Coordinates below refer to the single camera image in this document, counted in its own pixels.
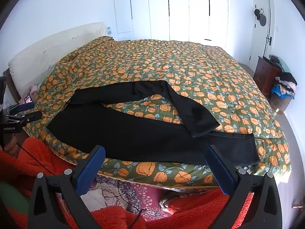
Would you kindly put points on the brown laundry basket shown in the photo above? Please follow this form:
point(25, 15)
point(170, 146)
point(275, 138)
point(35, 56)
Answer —
point(282, 103)

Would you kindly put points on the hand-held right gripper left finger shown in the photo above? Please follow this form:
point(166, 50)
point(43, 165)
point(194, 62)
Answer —
point(91, 169)

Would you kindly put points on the pink cloth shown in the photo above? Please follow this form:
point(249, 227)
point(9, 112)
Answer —
point(32, 90)

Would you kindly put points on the dark red wooden nightstand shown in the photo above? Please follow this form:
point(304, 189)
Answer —
point(264, 74)

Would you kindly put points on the orange floral green quilt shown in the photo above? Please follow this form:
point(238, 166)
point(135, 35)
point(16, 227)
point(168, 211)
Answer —
point(190, 76)

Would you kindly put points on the black round wall item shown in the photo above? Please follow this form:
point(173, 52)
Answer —
point(262, 19)

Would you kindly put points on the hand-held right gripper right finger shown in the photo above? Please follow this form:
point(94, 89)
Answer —
point(220, 171)

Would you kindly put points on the white cloth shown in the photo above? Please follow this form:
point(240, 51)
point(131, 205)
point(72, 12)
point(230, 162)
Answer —
point(94, 199)

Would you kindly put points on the white door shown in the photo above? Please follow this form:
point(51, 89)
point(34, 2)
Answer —
point(259, 40)

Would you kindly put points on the brown wooden bed frame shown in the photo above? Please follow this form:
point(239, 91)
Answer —
point(10, 81)

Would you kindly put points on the white wardrobe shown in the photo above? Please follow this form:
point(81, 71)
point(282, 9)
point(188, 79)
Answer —
point(178, 9)

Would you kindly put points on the green cloth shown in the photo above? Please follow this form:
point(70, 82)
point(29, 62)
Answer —
point(12, 198)

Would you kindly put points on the pink patterned rug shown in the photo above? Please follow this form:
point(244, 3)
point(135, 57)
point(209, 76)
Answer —
point(143, 190)

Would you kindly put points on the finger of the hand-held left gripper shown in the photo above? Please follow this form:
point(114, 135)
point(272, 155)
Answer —
point(25, 106)
point(29, 117)

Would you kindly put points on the wall socket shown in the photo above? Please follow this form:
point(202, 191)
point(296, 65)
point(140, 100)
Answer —
point(109, 30)

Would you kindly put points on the cream padded headboard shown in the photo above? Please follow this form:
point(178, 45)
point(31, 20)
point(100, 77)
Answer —
point(47, 50)

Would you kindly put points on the dark cloth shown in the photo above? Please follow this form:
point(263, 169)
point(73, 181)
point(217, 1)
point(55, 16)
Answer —
point(275, 59)

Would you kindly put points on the pile of mixed clothes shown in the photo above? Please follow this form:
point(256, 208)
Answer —
point(286, 83)

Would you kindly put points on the black pants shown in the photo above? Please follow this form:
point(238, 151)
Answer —
point(119, 128)

